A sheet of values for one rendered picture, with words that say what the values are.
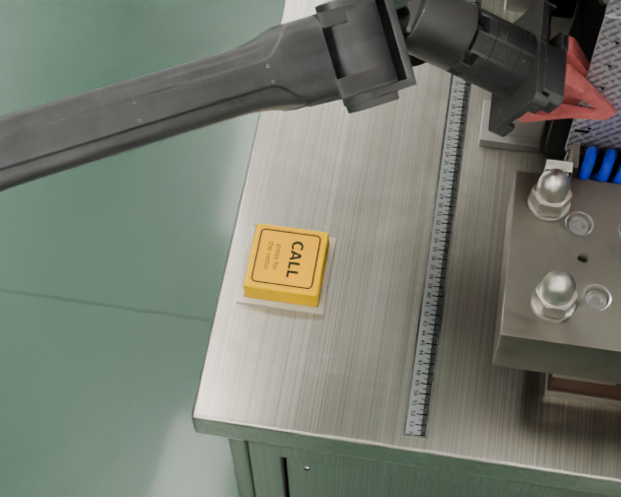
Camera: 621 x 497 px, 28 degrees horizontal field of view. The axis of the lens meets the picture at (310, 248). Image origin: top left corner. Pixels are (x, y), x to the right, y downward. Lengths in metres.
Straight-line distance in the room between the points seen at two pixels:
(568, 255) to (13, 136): 0.47
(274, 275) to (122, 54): 1.40
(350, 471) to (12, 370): 1.09
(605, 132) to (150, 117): 0.42
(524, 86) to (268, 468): 0.45
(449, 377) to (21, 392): 1.16
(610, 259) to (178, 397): 1.18
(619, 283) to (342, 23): 0.32
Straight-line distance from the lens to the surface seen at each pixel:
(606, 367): 1.05
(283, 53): 0.91
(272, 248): 1.16
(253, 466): 1.21
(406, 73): 0.97
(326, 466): 1.18
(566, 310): 1.01
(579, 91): 1.02
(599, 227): 1.07
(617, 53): 1.01
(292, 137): 1.25
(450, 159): 1.24
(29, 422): 2.13
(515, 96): 1.01
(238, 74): 0.89
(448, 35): 0.98
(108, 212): 2.29
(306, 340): 1.14
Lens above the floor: 1.93
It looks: 60 degrees down
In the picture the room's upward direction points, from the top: 1 degrees counter-clockwise
